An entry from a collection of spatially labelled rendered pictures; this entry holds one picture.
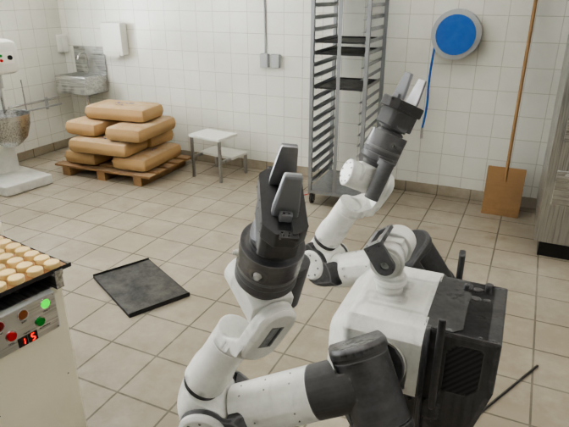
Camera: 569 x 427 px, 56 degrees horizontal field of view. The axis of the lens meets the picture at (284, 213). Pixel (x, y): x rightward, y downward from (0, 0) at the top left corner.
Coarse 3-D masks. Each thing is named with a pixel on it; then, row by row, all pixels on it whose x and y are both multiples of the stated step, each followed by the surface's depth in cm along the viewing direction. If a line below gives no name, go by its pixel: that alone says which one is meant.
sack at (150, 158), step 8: (160, 144) 572; (168, 144) 572; (176, 144) 576; (136, 152) 542; (144, 152) 542; (152, 152) 542; (160, 152) 547; (168, 152) 559; (176, 152) 572; (120, 160) 531; (128, 160) 528; (136, 160) 525; (144, 160) 524; (152, 160) 533; (160, 160) 545; (120, 168) 535; (128, 168) 531; (136, 168) 526; (144, 168) 524; (152, 168) 537
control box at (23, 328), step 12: (36, 300) 173; (0, 312) 166; (12, 312) 167; (36, 312) 174; (48, 312) 178; (12, 324) 168; (24, 324) 171; (48, 324) 179; (0, 336) 165; (24, 336) 172; (36, 336) 176; (0, 348) 166; (12, 348) 169
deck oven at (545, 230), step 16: (560, 80) 410; (560, 96) 369; (560, 112) 346; (560, 128) 350; (560, 144) 353; (544, 160) 430; (560, 160) 356; (544, 176) 383; (560, 176) 357; (544, 192) 367; (560, 192) 361; (544, 208) 371; (560, 208) 367; (544, 224) 375; (560, 224) 370; (544, 240) 378; (560, 240) 374; (560, 256) 382
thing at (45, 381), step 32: (32, 288) 180; (64, 320) 188; (32, 352) 180; (64, 352) 191; (0, 384) 172; (32, 384) 182; (64, 384) 194; (0, 416) 174; (32, 416) 185; (64, 416) 197
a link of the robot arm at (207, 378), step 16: (208, 352) 82; (192, 368) 85; (208, 368) 82; (224, 368) 82; (192, 384) 85; (208, 384) 83; (224, 384) 85; (192, 400) 85; (208, 400) 87; (224, 400) 89; (224, 416) 87
